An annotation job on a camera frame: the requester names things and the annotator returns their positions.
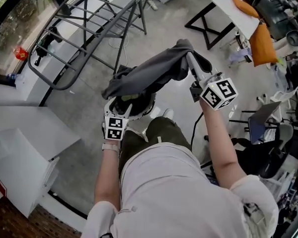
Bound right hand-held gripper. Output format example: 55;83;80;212
185;51;239;112

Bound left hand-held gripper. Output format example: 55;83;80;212
102;97;134;141

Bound dark grey garment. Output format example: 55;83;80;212
101;38;213;100

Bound grey metal drying rack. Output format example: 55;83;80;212
27;0;159;91

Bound person's right forearm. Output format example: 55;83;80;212
199;98;247;190

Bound person's left forearm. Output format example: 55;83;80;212
93;149;122;212

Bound white black laundry basket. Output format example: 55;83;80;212
108;90;156;121

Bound white wristband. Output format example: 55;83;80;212
101;143;121;153

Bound pale blue plastic bag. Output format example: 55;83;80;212
228;48;253;64

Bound person's right white shoe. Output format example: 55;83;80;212
162;108;175;120

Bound person's olive green shorts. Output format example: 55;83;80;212
118;116;192;176

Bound orange cushion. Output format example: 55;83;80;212
231;0;261;19
248;23;279;68

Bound white table black legs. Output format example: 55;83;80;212
184;0;261;51

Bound grey laptop on stand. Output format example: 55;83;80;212
247;101;282;145

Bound white plastic chair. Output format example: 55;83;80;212
256;85;298;110

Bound black hand tool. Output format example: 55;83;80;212
34;25;63;67

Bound person's white shirt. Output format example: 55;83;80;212
80;142;280;238

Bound white open shelf unit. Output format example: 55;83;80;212
0;127;60;218

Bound black office chair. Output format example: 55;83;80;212
230;122;298;180

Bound black framed window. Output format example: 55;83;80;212
0;0;73;84

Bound black cable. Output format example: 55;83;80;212
190;111;205;147

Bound white floor cable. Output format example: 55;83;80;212
107;30;130;68

